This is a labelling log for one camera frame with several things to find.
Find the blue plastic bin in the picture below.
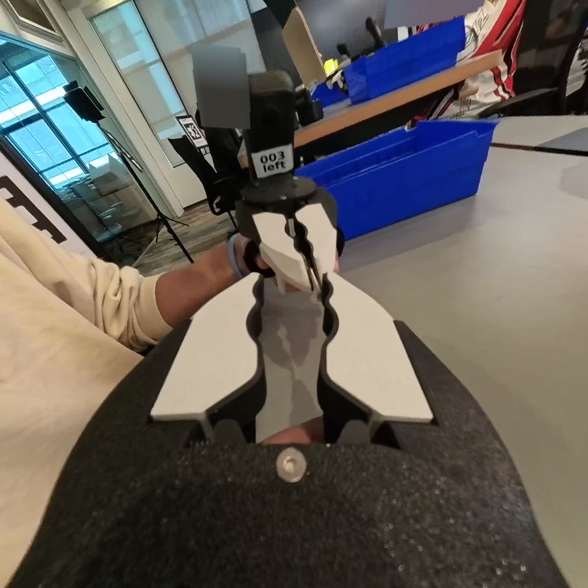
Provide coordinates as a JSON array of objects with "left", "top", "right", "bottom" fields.
[{"left": 294, "top": 119, "right": 500, "bottom": 240}]

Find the black tripod light stand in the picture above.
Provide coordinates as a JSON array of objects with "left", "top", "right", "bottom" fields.
[{"left": 62, "top": 80, "right": 194, "bottom": 263}]

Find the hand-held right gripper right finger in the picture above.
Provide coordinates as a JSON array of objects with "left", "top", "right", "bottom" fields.
[{"left": 317, "top": 273, "right": 435, "bottom": 423}]

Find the black white wall poster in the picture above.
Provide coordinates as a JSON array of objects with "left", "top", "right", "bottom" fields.
[{"left": 0, "top": 152, "right": 67, "bottom": 244}]

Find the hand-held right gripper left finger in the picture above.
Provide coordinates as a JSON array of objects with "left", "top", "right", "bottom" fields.
[{"left": 150, "top": 275, "right": 267, "bottom": 421}]

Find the thin metal bolt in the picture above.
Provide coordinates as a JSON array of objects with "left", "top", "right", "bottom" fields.
[{"left": 302, "top": 252, "right": 322, "bottom": 292}]

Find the large blue storage bin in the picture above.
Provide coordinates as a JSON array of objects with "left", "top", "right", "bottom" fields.
[{"left": 342, "top": 16, "right": 467, "bottom": 104}]

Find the black white marker sign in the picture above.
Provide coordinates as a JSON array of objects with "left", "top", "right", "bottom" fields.
[{"left": 176, "top": 115, "right": 206, "bottom": 148}]

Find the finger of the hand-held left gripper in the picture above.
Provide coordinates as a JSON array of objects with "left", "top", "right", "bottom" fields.
[
  {"left": 294, "top": 204, "right": 339, "bottom": 277},
  {"left": 253, "top": 211, "right": 319, "bottom": 293}
]

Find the blue wristband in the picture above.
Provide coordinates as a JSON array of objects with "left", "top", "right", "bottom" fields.
[{"left": 227, "top": 233, "right": 245, "bottom": 278}]

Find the plain wooden panel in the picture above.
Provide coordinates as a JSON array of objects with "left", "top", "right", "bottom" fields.
[{"left": 282, "top": 7, "right": 328, "bottom": 84}]

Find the black equipment box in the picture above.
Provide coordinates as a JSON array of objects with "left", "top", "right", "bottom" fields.
[{"left": 294, "top": 87, "right": 324, "bottom": 126}]

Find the small blue storage bin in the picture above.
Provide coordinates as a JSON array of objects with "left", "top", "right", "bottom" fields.
[{"left": 312, "top": 83, "right": 351, "bottom": 105}]

